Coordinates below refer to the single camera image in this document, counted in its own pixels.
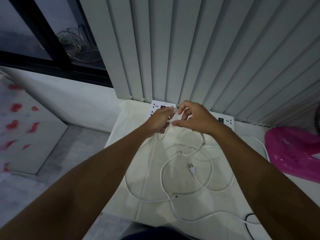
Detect black window frame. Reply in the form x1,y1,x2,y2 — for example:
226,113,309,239
0,0,114,88

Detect person's dark trousers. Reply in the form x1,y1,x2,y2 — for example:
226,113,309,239
122,225,199,240

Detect white power strip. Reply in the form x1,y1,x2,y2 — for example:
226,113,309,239
149,99,236,132

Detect thin black cable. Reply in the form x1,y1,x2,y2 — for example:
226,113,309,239
244,213,256,240

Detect person's left forearm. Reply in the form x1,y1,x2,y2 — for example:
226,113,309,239
0,125,153,240

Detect person's left hand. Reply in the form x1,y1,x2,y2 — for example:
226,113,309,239
144,106,176,138

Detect white power cord with plug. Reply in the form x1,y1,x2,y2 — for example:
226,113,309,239
160,133,271,196

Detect pink inflatable plastic item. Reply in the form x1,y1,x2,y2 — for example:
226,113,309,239
264,126,320,184

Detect white charging cable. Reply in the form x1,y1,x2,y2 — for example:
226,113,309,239
124,107,262,226

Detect person's right forearm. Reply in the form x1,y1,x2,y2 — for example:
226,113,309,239
211,126,320,240

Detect white board with red hearts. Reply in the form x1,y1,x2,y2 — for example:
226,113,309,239
0,72,69,176

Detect white table cloth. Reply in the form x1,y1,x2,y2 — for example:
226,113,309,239
102,98,320,240

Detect person's right hand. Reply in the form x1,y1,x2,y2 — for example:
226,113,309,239
171,100,223,137

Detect grey vertical blinds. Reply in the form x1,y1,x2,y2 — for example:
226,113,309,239
78,0,320,128

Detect coil of grey cables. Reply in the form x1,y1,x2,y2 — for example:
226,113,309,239
40,24,103,63

